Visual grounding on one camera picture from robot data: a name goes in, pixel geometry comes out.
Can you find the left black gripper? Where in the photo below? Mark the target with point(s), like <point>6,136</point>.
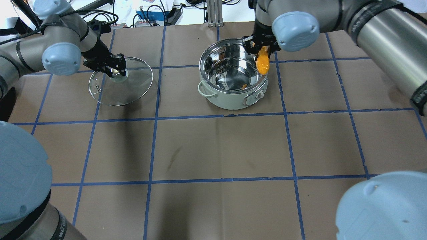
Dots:
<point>101,55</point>

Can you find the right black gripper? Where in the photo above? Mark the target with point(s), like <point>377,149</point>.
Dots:
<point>263,36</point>

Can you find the yellow corn cob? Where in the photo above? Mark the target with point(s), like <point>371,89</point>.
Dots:
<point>262,60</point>

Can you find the glass pot lid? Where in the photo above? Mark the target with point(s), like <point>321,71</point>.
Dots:
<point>119,89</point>

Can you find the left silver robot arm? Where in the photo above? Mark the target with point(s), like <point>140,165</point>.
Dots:
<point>26,177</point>

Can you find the pale green electric pot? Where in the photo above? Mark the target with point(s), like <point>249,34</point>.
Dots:
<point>229,78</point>

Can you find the blue white box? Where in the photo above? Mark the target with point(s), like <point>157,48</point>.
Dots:
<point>156,15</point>

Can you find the aluminium frame post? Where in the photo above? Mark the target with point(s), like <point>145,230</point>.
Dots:
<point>214,13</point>

